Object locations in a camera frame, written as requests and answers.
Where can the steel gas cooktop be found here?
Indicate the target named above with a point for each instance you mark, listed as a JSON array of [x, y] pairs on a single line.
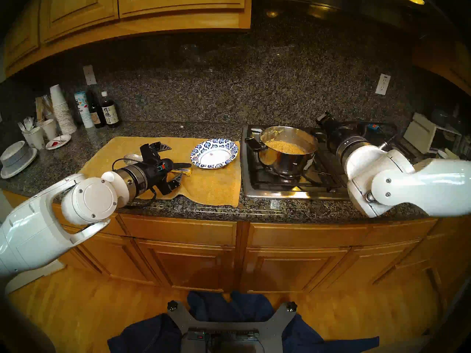
[[261, 188]]

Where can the white paper cup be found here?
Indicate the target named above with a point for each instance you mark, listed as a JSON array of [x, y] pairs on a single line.
[[49, 129]]

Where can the soy sauce bottle white label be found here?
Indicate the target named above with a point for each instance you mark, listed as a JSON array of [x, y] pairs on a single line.
[[110, 115]]

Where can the dark glass bottle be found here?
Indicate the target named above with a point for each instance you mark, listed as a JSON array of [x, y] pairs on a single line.
[[96, 117]]

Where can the stack of white paper cups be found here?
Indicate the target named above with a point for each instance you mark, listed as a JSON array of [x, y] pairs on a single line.
[[62, 109]]

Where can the wooden chopsticks bundle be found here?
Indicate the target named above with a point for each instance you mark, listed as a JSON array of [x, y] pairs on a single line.
[[39, 106]]

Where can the white patterned canister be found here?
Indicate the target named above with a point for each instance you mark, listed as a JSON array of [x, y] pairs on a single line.
[[84, 109]]

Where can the wooden base cabinets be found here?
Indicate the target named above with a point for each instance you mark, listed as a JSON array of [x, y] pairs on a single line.
[[191, 260]]

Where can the blue white paper bowl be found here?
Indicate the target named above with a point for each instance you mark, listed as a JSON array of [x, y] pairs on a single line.
[[214, 155]]

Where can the dark kettle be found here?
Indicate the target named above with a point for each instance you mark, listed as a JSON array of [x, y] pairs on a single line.
[[443, 117]]

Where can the stack of white bowls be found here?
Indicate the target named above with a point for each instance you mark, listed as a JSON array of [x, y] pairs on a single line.
[[16, 159]]

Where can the wooden wall cabinets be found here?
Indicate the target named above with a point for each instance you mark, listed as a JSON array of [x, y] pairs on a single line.
[[147, 6]]

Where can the yellow ceramic spoon rest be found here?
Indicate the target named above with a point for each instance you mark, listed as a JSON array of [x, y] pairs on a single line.
[[186, 172]]

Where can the wooden corner cabinet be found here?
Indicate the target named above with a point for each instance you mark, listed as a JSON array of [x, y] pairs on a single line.
[[452, 65]]

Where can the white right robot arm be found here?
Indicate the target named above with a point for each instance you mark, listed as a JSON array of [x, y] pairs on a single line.
[[423, 186]]

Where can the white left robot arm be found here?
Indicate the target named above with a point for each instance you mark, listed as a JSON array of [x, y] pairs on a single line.
[[40, 223]]

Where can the small white object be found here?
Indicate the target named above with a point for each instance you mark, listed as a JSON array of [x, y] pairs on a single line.
[[450, 153]]

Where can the grey robot base frame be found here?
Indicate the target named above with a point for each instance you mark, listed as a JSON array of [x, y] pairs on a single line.
[[276, 326]]

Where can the small white plate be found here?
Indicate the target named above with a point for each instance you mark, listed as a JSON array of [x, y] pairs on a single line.
[[58, 142]]

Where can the white double wall outlet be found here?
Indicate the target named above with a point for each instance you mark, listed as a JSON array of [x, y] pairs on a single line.
[[383, 84]]

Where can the paper cup with plastic forks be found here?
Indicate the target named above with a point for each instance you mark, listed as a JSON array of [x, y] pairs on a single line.
[[35, 139]]

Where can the steel range hood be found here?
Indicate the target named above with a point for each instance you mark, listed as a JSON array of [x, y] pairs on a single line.
[[331, 3]]

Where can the yellow towel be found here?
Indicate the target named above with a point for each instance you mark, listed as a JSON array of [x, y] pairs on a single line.
[[209, 186]]

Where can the cooked oatmeal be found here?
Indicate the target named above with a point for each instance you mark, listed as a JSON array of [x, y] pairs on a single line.
[[287, 147]]

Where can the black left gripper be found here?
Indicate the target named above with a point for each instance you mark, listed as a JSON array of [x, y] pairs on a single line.
[[152, 172]]

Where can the white toaster oven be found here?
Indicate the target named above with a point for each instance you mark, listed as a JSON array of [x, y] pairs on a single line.
[[421, 133]]

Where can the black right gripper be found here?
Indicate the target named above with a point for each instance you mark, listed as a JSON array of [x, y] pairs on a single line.
[[336, 131]]

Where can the stainless steel pot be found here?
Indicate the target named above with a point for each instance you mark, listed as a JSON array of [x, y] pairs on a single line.
[[289, 164]]

